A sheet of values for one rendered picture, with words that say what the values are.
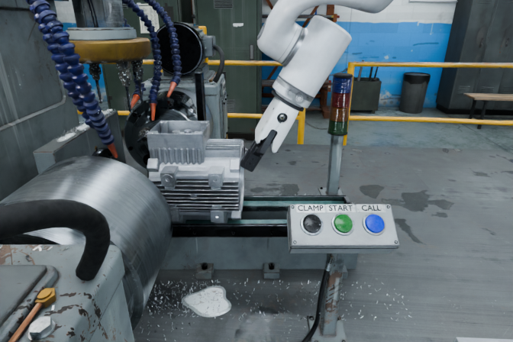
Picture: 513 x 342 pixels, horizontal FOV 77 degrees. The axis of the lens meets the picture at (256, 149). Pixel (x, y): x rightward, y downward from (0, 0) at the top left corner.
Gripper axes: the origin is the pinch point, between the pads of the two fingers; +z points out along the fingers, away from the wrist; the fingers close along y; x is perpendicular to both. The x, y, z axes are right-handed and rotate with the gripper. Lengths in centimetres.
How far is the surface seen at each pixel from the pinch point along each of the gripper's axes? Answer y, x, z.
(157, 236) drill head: -23.1, 10.8, 9.2
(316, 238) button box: -22.1, -11.1, -2.0
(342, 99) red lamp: 33.1, -21.1, -18.9
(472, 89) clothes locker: 424, -321, -107
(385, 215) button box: -19.2, -20.1, -9.8
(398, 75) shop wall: 478, -234, -73
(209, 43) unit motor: 65, 24, -9
